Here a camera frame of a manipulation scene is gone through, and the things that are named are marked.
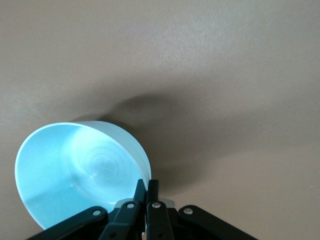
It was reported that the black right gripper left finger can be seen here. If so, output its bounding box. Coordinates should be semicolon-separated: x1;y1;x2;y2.
27;179;147;240

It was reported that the light blue plastic bowl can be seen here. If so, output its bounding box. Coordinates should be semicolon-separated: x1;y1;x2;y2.
14;120;152;230

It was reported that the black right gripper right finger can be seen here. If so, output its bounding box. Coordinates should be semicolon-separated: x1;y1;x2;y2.
146;179;261;240

